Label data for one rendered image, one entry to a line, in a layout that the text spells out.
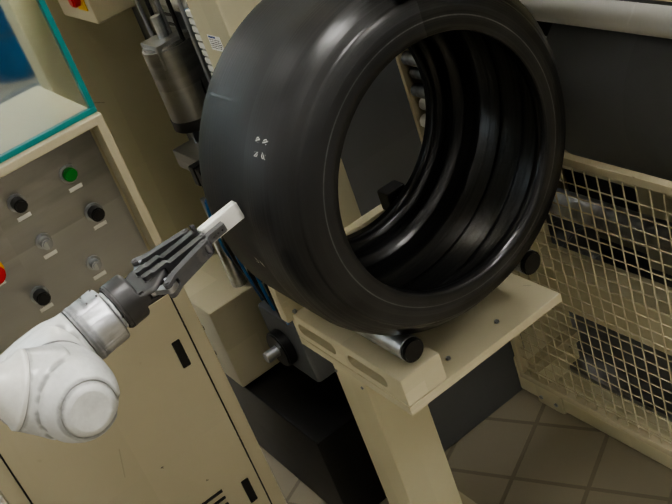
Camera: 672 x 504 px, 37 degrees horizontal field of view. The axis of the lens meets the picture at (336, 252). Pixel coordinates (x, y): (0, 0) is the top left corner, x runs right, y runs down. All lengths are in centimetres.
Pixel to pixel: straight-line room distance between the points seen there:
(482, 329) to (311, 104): 63
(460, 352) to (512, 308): 14
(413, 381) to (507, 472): 104
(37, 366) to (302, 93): 51
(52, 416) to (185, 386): 113
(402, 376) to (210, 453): 87
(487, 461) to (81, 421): 168
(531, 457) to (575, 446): 12
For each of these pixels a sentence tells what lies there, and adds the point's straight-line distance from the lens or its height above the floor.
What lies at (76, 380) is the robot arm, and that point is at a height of 128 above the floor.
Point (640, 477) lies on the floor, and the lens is 265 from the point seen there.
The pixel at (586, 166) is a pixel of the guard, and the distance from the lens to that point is 188.
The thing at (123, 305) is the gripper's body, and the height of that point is 124.
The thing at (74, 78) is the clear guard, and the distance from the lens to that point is 211.
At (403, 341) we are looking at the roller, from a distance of 169.
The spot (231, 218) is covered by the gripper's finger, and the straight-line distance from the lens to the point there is 152.
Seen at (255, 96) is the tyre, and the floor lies 140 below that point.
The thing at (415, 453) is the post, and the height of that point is 35.
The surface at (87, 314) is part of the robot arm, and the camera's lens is 145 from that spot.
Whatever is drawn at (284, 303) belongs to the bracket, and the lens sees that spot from 195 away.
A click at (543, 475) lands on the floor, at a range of 270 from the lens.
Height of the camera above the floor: 192
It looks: 30 degrees down
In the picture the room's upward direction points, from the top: 21 degrees counter-clockwise
